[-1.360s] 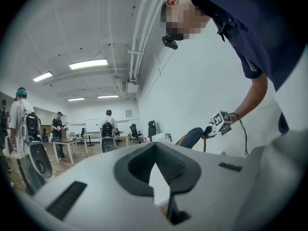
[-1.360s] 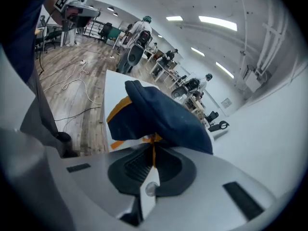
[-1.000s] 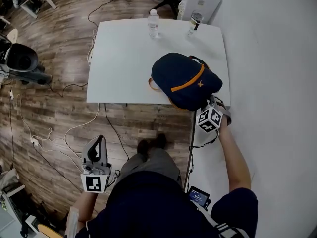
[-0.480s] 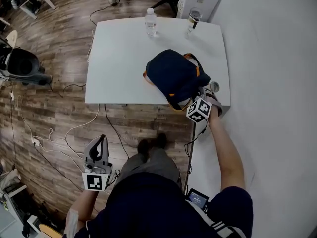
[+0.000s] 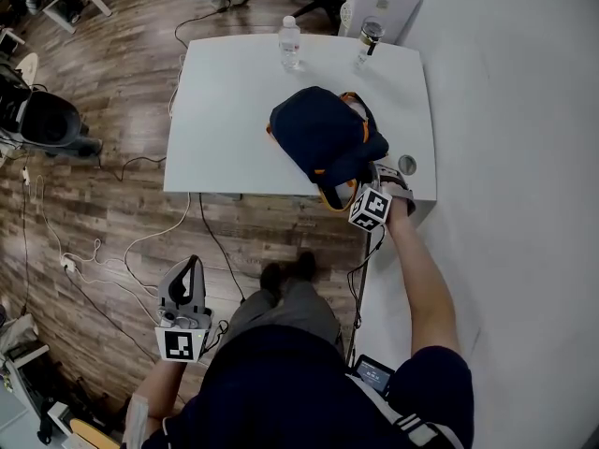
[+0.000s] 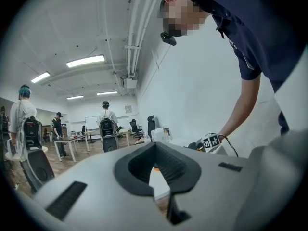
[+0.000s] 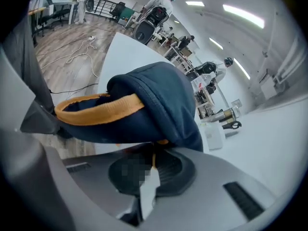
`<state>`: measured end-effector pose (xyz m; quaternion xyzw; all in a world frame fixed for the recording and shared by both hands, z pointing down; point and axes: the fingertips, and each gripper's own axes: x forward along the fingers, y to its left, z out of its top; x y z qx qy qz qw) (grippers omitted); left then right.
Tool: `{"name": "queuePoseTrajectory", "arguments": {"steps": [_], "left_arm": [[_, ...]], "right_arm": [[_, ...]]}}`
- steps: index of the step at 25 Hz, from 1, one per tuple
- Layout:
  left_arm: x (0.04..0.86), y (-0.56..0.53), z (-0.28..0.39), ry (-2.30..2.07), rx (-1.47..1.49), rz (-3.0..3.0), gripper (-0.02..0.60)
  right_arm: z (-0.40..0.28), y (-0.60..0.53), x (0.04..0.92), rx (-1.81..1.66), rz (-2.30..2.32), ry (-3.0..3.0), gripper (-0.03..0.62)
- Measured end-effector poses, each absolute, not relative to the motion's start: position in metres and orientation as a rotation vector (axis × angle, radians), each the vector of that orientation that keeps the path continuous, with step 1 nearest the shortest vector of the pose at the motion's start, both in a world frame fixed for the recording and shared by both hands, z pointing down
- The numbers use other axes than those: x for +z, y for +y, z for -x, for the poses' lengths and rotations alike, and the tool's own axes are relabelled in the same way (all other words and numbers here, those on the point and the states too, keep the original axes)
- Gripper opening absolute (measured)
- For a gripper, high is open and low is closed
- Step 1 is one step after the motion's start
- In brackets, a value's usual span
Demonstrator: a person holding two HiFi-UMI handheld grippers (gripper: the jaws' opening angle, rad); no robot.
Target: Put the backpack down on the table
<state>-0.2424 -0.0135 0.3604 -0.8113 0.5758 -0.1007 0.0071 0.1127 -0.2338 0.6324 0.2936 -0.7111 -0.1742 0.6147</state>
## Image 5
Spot white table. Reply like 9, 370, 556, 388
162, 33, 439, 228

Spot person's left forearm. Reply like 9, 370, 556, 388
124, 357, 188, 439

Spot black floor cable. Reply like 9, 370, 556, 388
97, 155, 168, 182
198, 193, 247, 304

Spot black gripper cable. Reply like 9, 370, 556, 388
345, 224, 387, 369
203, 320, 230, 351

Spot person's black shoe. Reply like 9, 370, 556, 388
292, 250, 317, 282
259, 262, 285, 294

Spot person's left black shoe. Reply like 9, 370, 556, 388
259, 262, 285, 294

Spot person's right forearm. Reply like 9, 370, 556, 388
384, 198, 462, 359

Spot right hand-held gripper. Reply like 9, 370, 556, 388
348, 182, 393, 233

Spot clear plastic water bottle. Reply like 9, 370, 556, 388
278, 15, 303, 72

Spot person's grey trousers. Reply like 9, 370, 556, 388
219, 278, 343, 345

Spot navy backpack with orange trim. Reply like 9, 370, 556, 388
265, 85, 390, 213

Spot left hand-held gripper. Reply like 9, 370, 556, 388
153, 253, 215, 365

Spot person's right black shoe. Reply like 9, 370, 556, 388
292, 250, 317, 282

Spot person's navy shirt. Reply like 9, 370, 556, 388
121, 325, 474, 449

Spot white box unit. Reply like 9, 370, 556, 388
337, 0, 424, 45

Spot black waist-worn screen device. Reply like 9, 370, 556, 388
350, 353, 397, 399

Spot white floor cable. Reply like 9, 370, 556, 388
60, 192, 193, 326

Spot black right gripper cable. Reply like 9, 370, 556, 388
345, 224, 387, 369

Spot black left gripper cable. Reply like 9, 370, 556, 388
203, 320, 230, 351

